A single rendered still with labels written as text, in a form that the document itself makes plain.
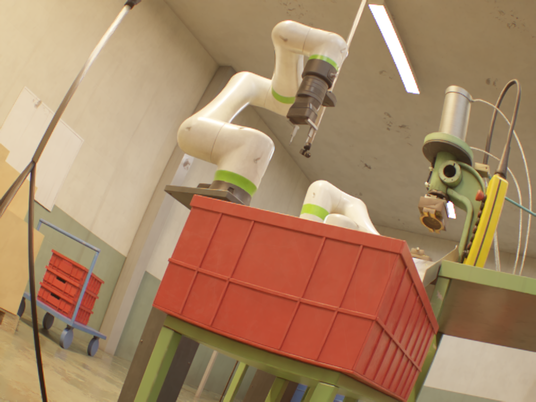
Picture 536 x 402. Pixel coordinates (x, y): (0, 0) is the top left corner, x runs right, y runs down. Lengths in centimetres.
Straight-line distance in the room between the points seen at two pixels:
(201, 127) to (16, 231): 194
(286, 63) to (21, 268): 229
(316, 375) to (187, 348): 76
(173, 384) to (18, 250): 205
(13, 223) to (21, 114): 244
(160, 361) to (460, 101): 151
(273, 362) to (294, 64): 110
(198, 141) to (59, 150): 438
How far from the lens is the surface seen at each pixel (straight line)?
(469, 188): 194
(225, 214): 100
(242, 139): 168
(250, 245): 96
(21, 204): 384
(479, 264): 175
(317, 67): 160
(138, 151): 690
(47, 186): 596
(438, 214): 187
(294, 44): 167
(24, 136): 568
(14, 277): 347
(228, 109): 186
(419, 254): 179
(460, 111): 208
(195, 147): 171
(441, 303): 150
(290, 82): 187
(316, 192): 243
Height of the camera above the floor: 48
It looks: 17 degrees up
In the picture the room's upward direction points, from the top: 23 degrees clockwise
